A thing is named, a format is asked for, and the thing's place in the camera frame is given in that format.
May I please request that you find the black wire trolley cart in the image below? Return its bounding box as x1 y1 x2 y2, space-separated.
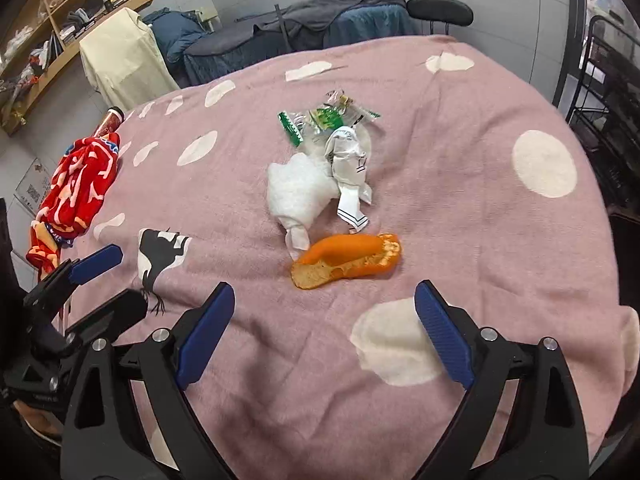
566 15 639 214

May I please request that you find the pink polka dot bedspread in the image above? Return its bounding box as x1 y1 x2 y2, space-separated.
65 36 639 479

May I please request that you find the white printed wrapper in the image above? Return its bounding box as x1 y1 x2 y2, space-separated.
326 126 372 233

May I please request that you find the cream towel on chair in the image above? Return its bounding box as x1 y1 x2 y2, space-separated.
79 8 179 110

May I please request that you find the wooden cubby shelf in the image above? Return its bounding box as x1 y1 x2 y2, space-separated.
1 0 153 136

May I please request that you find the red patterned cloth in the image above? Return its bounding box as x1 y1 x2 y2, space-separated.
26 131 120 281

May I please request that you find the massage bed with blue cover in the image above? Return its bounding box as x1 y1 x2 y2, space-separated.
143 0 418 88

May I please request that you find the green clear candy wrapper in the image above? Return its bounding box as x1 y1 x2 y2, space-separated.
278 90 381 148

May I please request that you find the person left hand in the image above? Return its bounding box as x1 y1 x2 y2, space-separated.
13 400 61 438

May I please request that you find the white tissue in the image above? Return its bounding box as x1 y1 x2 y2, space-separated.
267 153 340 260

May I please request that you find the orange peel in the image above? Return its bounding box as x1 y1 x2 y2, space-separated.
291 233 402 290

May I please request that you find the black round stool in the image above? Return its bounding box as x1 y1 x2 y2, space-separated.
407 0 474 35

